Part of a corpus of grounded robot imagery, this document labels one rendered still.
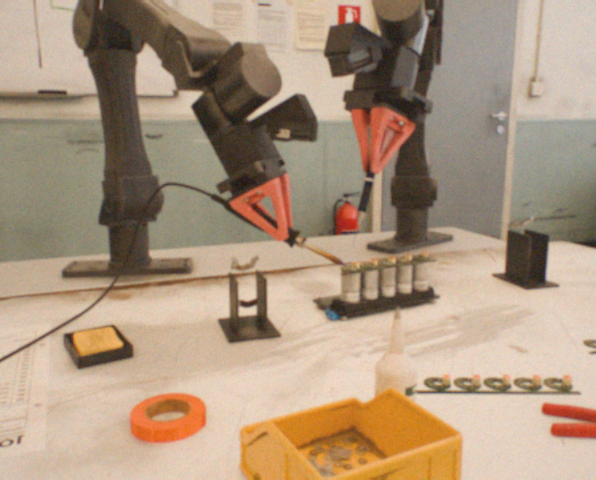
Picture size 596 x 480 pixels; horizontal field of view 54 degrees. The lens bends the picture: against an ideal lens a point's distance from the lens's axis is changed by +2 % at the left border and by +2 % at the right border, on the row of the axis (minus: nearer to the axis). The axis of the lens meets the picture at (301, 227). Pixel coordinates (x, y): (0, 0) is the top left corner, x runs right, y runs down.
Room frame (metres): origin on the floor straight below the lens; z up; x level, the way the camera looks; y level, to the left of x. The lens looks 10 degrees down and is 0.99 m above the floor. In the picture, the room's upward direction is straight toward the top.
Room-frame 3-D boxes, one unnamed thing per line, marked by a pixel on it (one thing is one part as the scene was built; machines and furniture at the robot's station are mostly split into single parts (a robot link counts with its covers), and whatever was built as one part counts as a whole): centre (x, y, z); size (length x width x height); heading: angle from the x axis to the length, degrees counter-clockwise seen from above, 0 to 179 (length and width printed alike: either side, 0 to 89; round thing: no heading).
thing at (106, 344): (0.59, 0.22, 0.76); 0.07 x 0.05 x 0.02; 32
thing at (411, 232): (1.14, -0.22, 0.79); 0.20 x 0.07 x 0.08; 132
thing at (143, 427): (0.44, 0.11, 0.76); 0.06 x 0.06 x 0.01
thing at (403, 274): (0.74, -0.14, 0.79); 0.02 x 0.02 x 0.05
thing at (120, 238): (0.94, 0.28, 0.79); 0.20 x 0.07 x 0.08; 97
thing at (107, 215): (0.93, 0.27, 0.85); 0.09 x 0.06 x 0.06; 134
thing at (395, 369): (0.44, -0.08, 0.80); 0.03 x 0.03 x 0.10
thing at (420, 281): (0.76, -0.16, 0.79); 0.02 x 0.02 x 0.05
